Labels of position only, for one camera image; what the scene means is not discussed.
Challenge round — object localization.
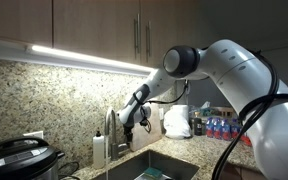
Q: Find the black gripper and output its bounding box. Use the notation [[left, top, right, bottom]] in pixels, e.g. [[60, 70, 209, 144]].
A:
[[123, 123, 135, 147]]

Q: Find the chrome gooseneck tap faucet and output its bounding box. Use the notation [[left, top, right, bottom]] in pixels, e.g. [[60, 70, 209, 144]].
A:
[[103, 106, 130, 162]]

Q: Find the wooden cutting board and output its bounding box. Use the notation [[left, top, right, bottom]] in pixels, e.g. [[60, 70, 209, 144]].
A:
[[129, 103, 163, 153]]

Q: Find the stainless steel sink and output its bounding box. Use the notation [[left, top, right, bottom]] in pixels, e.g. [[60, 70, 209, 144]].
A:
[[92, 149, 201, 180]]

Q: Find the white soap bottle black cap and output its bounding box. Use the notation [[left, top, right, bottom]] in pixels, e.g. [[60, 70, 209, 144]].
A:
[[92, 130, 106, 170]]

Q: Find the green yellow sponge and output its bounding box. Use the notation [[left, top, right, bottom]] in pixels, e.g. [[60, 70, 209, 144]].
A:
[[143, 167, 164, 180]]

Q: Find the white plastic bag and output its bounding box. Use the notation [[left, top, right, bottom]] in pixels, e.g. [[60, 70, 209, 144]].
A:
[[163, 104, 192, 140]]

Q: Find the dark jar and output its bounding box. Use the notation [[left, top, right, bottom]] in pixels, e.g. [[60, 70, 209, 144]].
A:
[[193, 111, 204, 137]]

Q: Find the tissue box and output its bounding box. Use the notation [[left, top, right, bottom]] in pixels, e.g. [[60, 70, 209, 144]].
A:
[[190, 100, 212, 118]]

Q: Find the under-cabinet light strip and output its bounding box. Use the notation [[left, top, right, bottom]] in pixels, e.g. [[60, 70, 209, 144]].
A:
[[25, 44, 158, 78]]

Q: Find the wooden tray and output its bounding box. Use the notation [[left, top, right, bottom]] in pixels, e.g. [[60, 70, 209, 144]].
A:
[[212, 105, 235, 118]]

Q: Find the black steel pressure cooker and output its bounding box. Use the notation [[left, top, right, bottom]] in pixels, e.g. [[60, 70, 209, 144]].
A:
[[0, 136, 66, 180]]

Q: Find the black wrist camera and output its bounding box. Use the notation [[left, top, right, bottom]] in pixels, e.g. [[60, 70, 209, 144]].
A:
[[139, 117, 152, 128]]

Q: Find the black cooker power cord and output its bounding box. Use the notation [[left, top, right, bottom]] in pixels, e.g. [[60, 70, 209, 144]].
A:
[[57, 161, 82, 180]]

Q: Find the white wall outlet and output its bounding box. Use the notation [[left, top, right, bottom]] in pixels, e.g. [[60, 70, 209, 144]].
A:
[[23, 130, 45, 140]]

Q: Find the metal cabinet handle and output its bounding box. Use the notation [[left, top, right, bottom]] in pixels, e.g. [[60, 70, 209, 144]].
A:
[[134, 13, 142, 61], [145, 20, 152, 62]]

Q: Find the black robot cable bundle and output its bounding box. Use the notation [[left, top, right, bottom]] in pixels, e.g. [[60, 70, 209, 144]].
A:
[[133, 49, 288, 180]]

